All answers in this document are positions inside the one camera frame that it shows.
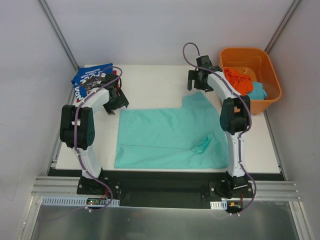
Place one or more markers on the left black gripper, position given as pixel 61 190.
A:
pixel 118 101

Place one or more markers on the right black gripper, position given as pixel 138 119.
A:
pixel 198 78

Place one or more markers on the teal t shirt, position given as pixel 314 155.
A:
pixel 185 138

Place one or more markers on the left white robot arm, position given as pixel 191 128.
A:
pixel 77 126

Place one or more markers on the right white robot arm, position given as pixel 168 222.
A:
pixel 235 117

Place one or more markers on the red folded t shirt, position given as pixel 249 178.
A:
pixel 97 81

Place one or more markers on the blue graphic folded t shirt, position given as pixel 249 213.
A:
pixel 79 82

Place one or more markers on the orange t shirt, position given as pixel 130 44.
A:
pixel 240 82

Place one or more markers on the orange plastic bin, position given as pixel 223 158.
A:
pixel 255 63

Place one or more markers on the blue t shirt in bin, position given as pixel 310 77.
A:
pixel 258 92

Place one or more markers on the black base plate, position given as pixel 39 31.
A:
pixel 155 189

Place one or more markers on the aluminium frame rail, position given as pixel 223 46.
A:
pixel 55 186

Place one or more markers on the left grey cable duct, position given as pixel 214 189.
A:
pixel 66 201

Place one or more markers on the grey cable duct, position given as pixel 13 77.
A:
pixel 66 201
pixel 219 205

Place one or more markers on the right grey cable duct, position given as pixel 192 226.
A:
pixel 219 205

